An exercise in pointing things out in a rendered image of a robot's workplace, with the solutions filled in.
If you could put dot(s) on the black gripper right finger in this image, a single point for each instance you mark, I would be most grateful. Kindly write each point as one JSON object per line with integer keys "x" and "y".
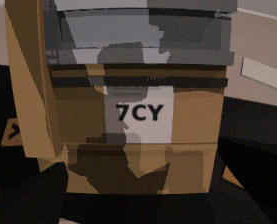
{"x": 254, "y": 165}

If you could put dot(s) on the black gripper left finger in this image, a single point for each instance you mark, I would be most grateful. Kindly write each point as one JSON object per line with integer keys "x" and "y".
{"x": 39, "y": 200}

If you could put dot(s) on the brown letter tile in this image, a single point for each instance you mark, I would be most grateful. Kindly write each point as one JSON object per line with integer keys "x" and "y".
{"x": 227, "y": 175}
{"x": 12, "y": 135}

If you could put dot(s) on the white paper ticket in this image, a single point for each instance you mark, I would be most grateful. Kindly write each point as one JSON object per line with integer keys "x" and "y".
{"x": 139, "y": 114}

